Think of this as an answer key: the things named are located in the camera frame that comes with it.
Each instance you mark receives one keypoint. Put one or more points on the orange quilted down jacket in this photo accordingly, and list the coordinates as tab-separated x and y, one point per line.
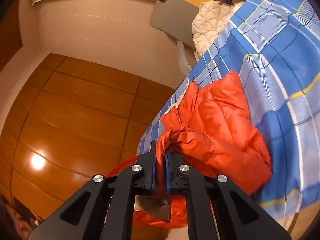
211	130

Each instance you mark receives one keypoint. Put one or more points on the blue plaid bed sheet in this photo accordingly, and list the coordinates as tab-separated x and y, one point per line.
274	47

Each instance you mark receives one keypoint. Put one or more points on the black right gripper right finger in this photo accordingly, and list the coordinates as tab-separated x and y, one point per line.
216	207

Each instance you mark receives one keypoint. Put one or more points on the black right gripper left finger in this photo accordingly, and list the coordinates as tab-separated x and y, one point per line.
103	207

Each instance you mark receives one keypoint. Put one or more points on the cream quilted garment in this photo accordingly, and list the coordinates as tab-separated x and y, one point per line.
211	20

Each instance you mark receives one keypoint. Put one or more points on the wooden wardrobe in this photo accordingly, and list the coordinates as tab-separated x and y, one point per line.
84	80

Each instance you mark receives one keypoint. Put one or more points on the person's head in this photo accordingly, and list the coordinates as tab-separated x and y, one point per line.
14	225

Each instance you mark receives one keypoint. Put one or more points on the grey yellow blue headboard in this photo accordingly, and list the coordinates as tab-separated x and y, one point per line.
175	17

